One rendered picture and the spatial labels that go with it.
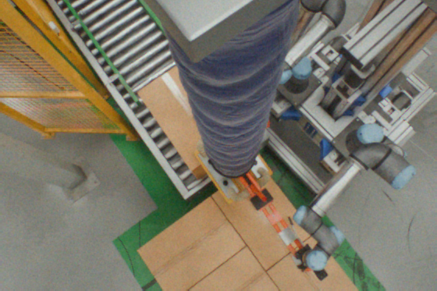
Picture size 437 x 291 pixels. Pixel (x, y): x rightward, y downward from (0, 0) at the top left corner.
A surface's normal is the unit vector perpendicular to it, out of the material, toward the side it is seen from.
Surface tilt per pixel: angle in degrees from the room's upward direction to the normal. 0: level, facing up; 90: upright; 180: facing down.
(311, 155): 0
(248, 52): 80
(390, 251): 0
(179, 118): 0
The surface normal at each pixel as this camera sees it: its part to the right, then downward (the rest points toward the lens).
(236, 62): -0.07, 0.89
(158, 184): -0.04, -0.25
